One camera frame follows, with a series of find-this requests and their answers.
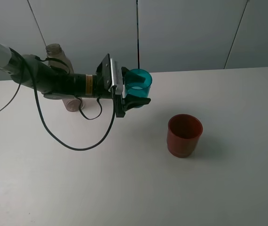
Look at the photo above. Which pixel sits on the red plastic cup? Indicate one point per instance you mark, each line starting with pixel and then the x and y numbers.
pixel 183 134

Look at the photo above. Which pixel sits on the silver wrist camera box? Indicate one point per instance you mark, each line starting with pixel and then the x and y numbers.
pixel 109 76

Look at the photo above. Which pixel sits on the smoky transparent plastic bottle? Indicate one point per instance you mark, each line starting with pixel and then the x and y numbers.
pixel 55 51

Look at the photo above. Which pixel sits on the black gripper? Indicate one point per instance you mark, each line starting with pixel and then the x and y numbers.
pixel 130 101

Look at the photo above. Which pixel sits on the teal translucent plastic cup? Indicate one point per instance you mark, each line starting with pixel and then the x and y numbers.
pixel 138 89

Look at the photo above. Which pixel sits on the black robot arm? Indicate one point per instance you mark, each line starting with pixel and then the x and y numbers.
pixel 56 83

